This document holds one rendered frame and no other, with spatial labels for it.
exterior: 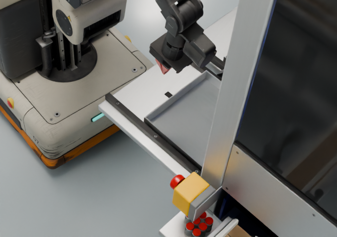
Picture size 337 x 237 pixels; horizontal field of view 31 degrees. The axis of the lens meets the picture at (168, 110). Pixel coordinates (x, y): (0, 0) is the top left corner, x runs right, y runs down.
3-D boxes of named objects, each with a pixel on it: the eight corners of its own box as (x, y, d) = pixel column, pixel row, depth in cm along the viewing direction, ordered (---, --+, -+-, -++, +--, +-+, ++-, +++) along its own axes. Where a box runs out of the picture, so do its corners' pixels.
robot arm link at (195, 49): (194, -7, 137) (167, 13, 133) (230, 26, 134) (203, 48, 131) (186, 23, 147) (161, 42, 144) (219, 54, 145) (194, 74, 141)
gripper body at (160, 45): (176, 75, 148) (183, 58, 142) (148, 48, 151) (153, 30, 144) (194, 62, 151) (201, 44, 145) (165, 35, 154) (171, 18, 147)
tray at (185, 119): (293, 145, 169) (296, 138, 167) (233, 202, 157) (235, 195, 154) (204, 77, 182) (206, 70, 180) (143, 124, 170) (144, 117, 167)
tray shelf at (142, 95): (365, 79, 189) (367, 75, 188) (219, 217, 156) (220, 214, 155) (249, 0, 208) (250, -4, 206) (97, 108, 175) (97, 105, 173)
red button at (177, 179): (189, 188, 148) (191, 179, 145) (178, 197, 146) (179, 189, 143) (178, 178, 149) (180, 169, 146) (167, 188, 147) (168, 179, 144)
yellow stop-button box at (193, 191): (212, 204, 147) (216, 189, 142) (192, 222, 144) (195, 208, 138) (190, 184, 150) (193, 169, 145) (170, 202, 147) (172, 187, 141)
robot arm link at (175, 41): (182, 9, 142) (165, 21, 139) (202, 28, 140) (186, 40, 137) (176, 27, 148) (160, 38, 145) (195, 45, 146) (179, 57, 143)
